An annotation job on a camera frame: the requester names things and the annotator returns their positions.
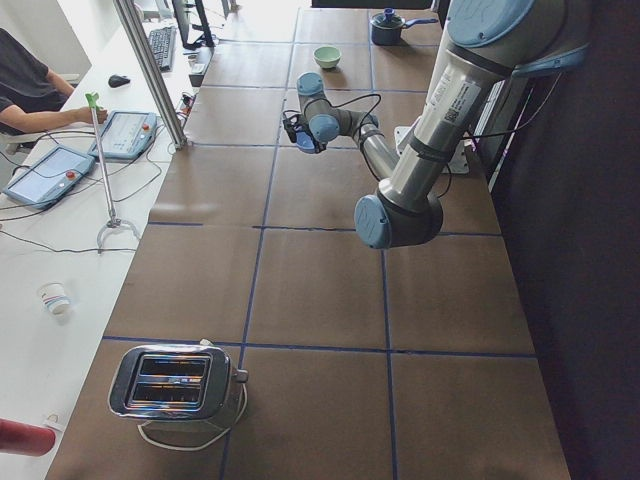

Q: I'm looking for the near teach pendant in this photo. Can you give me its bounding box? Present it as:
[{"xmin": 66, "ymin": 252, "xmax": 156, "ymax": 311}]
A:
[{"xmin": 2, "ymin": 145, "xmax": 95, "ymax": 209}]

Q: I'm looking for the seated person dark shirt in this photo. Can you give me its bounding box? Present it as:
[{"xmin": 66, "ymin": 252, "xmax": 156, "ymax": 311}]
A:
[{"xmin": 1, "ymin": 30, "xmax": 92, "ymax": 135}]

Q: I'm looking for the black monitor stand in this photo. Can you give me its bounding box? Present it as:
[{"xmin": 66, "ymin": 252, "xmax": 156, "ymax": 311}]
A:
[{"xmin": 172, "ymin": 0, "xmax": 215, "ymax": 51}]

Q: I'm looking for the white toaster cable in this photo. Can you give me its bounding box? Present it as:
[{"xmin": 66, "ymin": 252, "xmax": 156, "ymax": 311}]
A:
[{"xmin": 137, "ymin": 384, "xmax": 249, "ymax": 452}]

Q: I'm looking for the green bowl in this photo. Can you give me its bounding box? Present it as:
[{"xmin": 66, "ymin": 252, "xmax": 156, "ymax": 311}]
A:
[{"xmin": 313, "ymin": 45, "xmax": 342, "ymax": 70}]

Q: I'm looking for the black keyboard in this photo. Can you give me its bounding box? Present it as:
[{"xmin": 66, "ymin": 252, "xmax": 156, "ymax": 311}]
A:
[{"xmin": 148, "ymin": 26, "xmax": 176, "ymax": 72}]

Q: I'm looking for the black computer mouse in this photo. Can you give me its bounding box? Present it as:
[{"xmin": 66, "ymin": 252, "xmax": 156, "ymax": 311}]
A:
[{"xmin": 108, "ymin": 75, "xmax": 131, "ymax": 88}]

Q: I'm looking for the teach pendant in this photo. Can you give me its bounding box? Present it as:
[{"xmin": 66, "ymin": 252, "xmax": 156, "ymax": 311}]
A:
[
  {"xmin": 2, "ymin": 145, "xmax": 95, "ymax": 209},
  {"xmin": 99, "ymin": 111, "xmax": 157, "ymax": 163}
]

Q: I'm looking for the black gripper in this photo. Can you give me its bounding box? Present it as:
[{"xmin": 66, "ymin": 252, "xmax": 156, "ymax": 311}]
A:
[{"xmin": 294, "ymin": 121, "xmax": 327, "ymax": 153}]

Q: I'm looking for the silver toaster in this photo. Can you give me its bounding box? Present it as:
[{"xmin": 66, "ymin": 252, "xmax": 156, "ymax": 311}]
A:
[{"xmin": 108, "ymin": 340, "xmax": 249, "ymax": 434}]

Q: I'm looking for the red cylinder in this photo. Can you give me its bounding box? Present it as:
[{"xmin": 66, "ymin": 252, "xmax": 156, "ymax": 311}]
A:
[{"xmin": 1, "ymin": 419, "xmax": 56, "ymax": 456}]

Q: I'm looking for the far teach pendant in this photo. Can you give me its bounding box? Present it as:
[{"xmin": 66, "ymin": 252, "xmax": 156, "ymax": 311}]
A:
[{"xmin": 99, "ymin": 111, "xmax": 157, "ymax": 163}]

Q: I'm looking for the white pedestal column base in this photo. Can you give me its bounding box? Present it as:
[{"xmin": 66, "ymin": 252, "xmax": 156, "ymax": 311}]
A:
[{"xmin": 394, "ymin": 124, "xmax": 470, "ymax": 175}]

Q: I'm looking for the aluminium frame post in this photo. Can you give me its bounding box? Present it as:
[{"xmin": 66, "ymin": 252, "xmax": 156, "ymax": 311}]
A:
[{"xmin": 113, "ymin": 0, "xmax": 187, "ymax": 150}]

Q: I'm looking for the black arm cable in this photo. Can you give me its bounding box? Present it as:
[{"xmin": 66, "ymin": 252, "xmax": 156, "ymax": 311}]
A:
[{"xmin": 284, "ymin": 92, "xmax": 521, "ymax": 146}]

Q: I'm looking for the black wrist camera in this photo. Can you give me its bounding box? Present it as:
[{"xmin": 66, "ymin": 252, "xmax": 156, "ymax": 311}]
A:
[{"xmin": 282, "ymin": 109, "xmax": 304, "ymax": 144}]

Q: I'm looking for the blue bowl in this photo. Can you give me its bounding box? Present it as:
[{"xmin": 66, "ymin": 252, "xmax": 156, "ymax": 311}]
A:
[{"xmin": 295, "ymin": 131, "xmax": 317, "ymax": 154}]

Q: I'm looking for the blue saucepan with lid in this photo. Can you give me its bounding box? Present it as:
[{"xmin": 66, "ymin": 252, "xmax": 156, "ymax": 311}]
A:
[{"xmin": 370, "ymin": 8, "xmax": 438, "ymax": 46}]

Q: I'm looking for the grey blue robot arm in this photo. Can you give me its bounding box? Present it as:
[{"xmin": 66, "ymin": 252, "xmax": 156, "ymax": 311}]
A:
[{"xmin": 283, "ymin": 1, "xmax": 592, "ymax": 249}]

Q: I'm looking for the paper cup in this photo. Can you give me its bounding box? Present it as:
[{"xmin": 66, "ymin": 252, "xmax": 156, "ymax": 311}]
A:
[{"xmin": 37, "ymin": 282, "xmax": 71, "ymax": 315}]

